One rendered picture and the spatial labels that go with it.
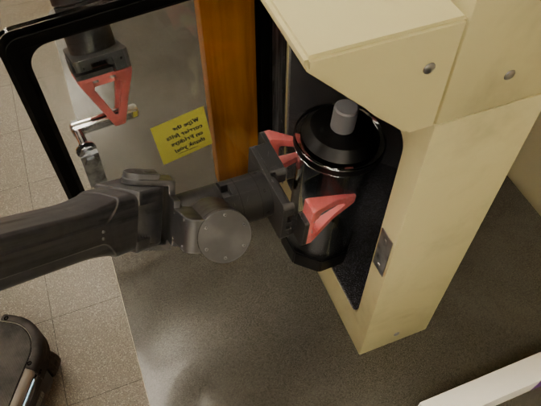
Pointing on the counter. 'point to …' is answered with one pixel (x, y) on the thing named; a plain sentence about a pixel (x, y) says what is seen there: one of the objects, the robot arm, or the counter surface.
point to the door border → (92, 29)
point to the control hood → (377, 51)
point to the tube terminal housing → (449, 171)
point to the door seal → (99, 25)
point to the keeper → (382, 252)
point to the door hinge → (279, 82)
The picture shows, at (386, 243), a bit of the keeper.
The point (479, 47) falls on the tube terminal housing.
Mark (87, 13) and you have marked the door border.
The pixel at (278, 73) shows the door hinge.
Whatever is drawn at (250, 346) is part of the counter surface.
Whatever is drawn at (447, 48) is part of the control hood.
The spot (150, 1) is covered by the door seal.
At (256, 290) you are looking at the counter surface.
